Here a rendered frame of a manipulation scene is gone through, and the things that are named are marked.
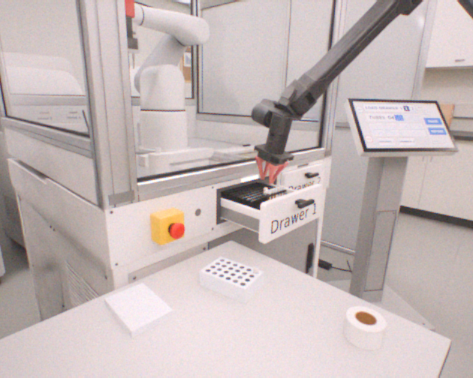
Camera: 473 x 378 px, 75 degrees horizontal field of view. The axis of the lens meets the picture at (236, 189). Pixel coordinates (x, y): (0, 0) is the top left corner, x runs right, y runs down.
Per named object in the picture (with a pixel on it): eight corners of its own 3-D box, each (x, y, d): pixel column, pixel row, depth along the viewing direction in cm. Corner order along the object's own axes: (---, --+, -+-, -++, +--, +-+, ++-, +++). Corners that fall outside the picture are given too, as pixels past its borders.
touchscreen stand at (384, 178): (434, 332, 165) (481, 143, 136) (358, 343, 157) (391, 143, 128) (377, 280, 212) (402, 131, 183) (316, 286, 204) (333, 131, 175)
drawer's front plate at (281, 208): (319, 217, 100) (323, 184, 97) (263, 244, 80) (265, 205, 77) (314, 215, 101) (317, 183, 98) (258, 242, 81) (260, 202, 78)
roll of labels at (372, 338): (391, 349, 55) (395, 330, 54) (354, 352, 54) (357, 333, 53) (369, 322, 61) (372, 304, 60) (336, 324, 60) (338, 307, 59)
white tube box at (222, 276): (263, 285, 72) (263, 271, 71) (244, 304, 66) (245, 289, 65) (220, 269, 79) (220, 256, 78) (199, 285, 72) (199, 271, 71)
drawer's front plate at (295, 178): (322, 188, 133) (325, 163, 130) (283, 202, 113) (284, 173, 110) (318, 187, 134) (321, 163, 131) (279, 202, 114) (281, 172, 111)
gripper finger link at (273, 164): (265, 175, 96) (272, 146, 92) (283, 184, 92) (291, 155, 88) (251, 178, 92) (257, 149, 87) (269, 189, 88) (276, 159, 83)
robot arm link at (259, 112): (297, 86, 78) (311, 104, 85) (268, 76, 86) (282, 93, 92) (270, 125, 79) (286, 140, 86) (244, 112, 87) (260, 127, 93)
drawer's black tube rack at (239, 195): (284, 208, 102) (286, 189, 100) (250, 221, 90) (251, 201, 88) (236, 193, 117) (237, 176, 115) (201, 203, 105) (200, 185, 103)
